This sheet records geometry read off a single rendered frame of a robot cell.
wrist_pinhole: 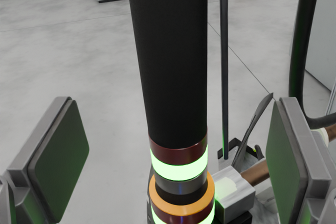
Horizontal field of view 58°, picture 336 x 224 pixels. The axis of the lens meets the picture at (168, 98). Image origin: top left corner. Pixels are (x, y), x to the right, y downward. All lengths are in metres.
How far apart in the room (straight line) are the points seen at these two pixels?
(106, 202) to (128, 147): 0.52
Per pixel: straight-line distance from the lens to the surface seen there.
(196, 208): 0.20
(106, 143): 2.60
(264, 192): 0.76
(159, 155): 0.17
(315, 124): 0.27
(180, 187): 0.18
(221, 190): 0.24
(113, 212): 2.15
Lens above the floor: 1.74
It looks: 35 degrees down
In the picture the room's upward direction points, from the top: 5 degrees counter-clockwise
